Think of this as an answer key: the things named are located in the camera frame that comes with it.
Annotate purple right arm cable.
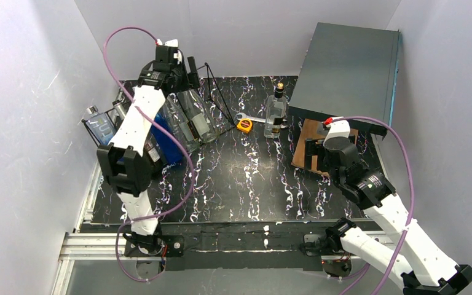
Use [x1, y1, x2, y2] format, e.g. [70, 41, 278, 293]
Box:
[333, 116, 416, 295]

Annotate grey metal box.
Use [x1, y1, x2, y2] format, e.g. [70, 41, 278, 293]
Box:
[288, 23, 402, 136]

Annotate blue square glass bottle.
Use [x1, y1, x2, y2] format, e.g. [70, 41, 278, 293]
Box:
[151, 112, 183, 165]

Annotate black wire wine rack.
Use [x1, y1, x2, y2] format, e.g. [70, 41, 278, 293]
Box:
[81, 63, 234, 146]

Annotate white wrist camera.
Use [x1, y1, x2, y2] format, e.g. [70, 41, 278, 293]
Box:
[155, 39, 179, 48]
[323, 117, 351, 149]

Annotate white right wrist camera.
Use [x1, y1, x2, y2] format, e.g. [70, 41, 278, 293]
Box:
[323, 117, 351, 149]

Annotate clear bottle with black cap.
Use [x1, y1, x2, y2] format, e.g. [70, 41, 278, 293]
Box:
[264, 82, 288, 139]

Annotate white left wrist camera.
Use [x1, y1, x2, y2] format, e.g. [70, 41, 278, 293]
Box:
[155, 39, 179, 48]

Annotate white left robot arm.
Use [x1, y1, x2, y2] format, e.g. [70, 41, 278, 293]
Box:
[96, 42, 189, 237]

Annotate clear bottle with gold rim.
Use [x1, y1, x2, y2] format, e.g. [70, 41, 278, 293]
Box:
[178, 89, 219, 143]

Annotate yellow tape measure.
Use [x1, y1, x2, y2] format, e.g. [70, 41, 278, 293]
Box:
[237, 118, 253, 134]

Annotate blue bottle with silver cap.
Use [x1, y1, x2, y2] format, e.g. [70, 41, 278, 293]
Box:
[85, 105, 117, 146]

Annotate dark green wine bottle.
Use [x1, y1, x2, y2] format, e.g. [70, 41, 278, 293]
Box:
[112, 101, 164, 170]

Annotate steel combination wrench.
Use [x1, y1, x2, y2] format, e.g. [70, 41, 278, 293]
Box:
[235, 112, 289, 129]

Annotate aluminium frame rail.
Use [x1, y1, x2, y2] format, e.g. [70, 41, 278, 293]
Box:
[50, 154, 131, 295]

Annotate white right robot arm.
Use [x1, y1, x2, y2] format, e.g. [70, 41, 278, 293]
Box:
[301, 137, 472, 294]

